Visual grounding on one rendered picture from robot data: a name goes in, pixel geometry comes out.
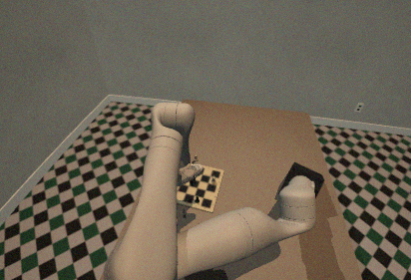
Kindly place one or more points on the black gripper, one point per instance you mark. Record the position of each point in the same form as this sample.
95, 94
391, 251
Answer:
193, 182

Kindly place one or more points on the chessboard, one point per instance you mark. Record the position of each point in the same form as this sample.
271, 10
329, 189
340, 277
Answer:
204, 189

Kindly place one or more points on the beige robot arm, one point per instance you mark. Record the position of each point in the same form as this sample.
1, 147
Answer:
153, 250

